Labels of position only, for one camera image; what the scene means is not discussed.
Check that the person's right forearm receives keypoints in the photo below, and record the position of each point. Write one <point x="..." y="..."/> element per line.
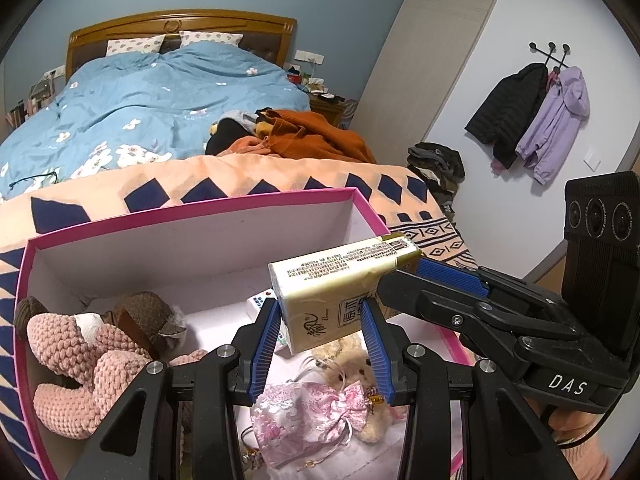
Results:
<point x="580" y="450"/>

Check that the cluttered wooden nightstand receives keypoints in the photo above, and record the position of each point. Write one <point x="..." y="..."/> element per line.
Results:
<point x="325" y="105"/>

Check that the orange patterned blanket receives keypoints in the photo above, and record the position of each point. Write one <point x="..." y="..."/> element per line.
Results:
<point x="250" y="170"/>

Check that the wooden bed headboard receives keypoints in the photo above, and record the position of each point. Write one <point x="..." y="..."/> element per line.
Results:
<point x="175" y="22"/>

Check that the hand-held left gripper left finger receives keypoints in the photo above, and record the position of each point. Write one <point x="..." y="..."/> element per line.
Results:
<point x="265" y="355"/>

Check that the white wall socket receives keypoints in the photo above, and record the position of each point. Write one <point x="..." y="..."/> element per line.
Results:
<point x="53" y="71"/>
<point x="310" y="56"/>

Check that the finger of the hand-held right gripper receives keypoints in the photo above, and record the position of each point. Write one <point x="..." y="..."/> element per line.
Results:
<point x="450" y="275"/>
<point x="425" y="300"/>

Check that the pink and brown knitted plush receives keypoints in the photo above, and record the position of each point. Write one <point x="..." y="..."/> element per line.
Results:
<point x="65" y="395"/>

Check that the white spotted pillow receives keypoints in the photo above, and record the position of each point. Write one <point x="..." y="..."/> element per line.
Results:
<point x="210" y="38"/>
<point x="135" y="45"/>

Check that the small tan teddy bear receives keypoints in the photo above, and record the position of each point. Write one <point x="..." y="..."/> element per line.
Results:
<point x="350" y="365"/>

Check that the blue floral duvet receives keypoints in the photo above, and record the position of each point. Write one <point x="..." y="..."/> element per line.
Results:
<point x="150" y="100"/>

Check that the brown garment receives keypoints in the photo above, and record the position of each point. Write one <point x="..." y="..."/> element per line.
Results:
<point x="320" y="135"/>

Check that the beige wardrobe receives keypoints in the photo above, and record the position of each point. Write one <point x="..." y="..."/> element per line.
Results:
<point x="430" y="50"/>

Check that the pile of dark clothes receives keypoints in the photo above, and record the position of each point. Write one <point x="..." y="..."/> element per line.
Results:
<point x="435" y="165"/>

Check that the white light switch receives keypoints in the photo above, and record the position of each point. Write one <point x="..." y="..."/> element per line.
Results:
<point x="593" y="159"/>

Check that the black garment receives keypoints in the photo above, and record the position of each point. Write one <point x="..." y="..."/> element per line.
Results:
<point x="225" y="135"/>

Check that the pink floral tissue packet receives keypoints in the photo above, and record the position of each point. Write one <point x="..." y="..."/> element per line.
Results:
<point x="257" y="302"/>

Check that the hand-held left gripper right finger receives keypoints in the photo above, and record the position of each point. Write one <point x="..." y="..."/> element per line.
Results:
<point x="375" y="355"/>

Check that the pink cardboard box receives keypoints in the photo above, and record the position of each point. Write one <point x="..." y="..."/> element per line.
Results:
<point x="200" y="240"/>

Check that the gold tissue packet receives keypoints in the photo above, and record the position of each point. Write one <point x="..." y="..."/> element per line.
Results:
<point x="325" y="290"/>

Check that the person's right hand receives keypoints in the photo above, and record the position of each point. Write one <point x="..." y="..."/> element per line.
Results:
<point x="537" y="407"/>

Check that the black puffer jacket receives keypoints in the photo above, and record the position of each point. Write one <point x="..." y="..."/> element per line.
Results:
<point x="505" y="110"/>

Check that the black wall coat rack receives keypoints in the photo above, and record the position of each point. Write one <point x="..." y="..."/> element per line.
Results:
<point x="550" y="52"/>

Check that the purple jacket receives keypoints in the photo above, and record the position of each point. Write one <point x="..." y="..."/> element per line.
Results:
<point x="555" y="125"/>

